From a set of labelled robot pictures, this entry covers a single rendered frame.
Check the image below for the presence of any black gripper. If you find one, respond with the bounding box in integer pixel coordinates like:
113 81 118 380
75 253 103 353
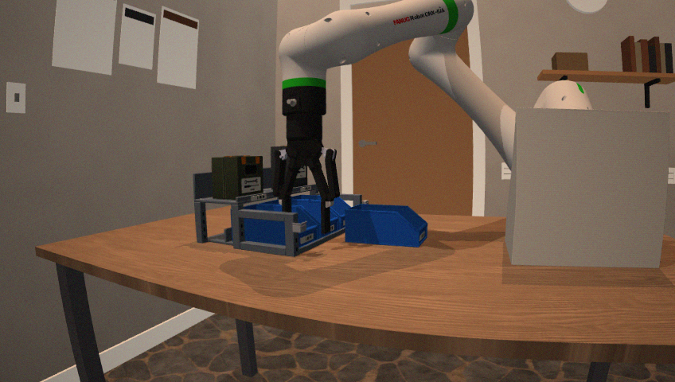
273 115 340 234

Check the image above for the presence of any grey metal shelf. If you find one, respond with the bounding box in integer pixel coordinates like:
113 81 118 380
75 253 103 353
193 167 369 257

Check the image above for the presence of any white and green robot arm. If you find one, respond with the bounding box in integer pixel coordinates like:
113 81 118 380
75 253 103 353
279 0 594 170

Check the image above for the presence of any blue bin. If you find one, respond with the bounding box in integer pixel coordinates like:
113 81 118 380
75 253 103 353
290 195 351 230
259 200 338 239
345 204 427 248
244 204 317 247

